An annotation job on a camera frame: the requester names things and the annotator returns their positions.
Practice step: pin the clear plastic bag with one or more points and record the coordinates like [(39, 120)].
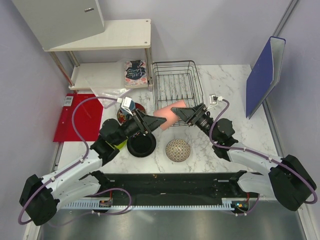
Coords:
[(109, 96)]

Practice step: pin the red floral plate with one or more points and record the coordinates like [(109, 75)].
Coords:
[(122, 118)]

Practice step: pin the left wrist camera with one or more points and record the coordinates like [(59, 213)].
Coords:
[(125, 105)]

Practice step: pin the blue binder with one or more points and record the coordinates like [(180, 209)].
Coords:
[(265, 74)]

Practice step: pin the black wire dish rack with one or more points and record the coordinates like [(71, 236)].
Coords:
[(174, 81)]

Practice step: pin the white two-tier shelf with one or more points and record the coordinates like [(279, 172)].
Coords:
[(129, 34)]

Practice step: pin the grey cabinet door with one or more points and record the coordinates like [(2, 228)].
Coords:
[(59, 22)]

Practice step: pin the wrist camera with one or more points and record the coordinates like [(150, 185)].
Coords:
[(213, 101), (125, 105)]

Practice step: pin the green plate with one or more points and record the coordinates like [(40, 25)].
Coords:
[(119, 146)]

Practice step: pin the tall pink cup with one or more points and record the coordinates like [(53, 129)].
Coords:
[(166, 112)]

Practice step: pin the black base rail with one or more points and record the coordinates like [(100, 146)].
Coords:
[(170, 188)]

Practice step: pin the black plate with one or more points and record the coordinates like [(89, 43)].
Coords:
[(141, 145)]

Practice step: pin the patterned bowl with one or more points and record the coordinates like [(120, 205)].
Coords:
[(178, 150)]

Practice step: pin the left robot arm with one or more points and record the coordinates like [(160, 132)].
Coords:
[(42, 197)]

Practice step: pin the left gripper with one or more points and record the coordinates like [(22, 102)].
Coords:
[(146, 123)]

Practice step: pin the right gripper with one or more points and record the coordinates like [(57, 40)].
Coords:
[(188, 114)]

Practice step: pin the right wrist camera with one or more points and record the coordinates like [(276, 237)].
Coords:
[(213, 101)]

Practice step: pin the book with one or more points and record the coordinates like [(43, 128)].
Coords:
[(135, 74)]

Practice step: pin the blue cup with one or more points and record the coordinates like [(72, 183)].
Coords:
[(132, 105)]

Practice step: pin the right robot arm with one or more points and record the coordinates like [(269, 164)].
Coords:
[(283, 178)]

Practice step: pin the white cable duct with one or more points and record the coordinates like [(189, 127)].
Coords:
[(99, 205)]

